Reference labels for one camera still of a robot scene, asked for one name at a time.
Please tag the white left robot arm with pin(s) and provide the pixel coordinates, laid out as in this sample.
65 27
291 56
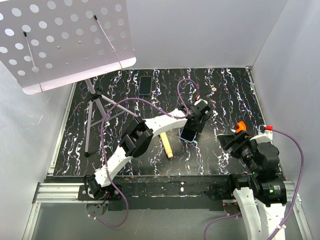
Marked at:
136 139

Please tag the spare phone in blue case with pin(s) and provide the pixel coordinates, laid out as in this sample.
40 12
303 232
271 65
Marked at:
145 86

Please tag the aluminium frame rail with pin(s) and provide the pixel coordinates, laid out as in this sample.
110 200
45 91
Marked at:
49 193

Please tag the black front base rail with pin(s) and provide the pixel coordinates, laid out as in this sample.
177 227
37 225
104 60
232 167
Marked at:
159 192

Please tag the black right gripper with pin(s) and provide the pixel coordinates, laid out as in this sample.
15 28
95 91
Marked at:
226 141

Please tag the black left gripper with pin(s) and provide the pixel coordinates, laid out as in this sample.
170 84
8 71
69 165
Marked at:
201 121

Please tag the white perforated music stand desk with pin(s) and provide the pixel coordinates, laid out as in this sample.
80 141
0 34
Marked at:
46 44

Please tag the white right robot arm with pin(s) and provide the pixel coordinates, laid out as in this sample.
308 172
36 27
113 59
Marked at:
261 196

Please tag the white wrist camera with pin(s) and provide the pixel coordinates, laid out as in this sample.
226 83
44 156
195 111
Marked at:
265 134
200 103

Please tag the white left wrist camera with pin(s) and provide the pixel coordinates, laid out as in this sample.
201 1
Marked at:
200 103

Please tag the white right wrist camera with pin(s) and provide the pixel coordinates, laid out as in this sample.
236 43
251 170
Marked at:
265 134

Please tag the light blue phone case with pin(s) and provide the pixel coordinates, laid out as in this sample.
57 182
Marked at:
193 140

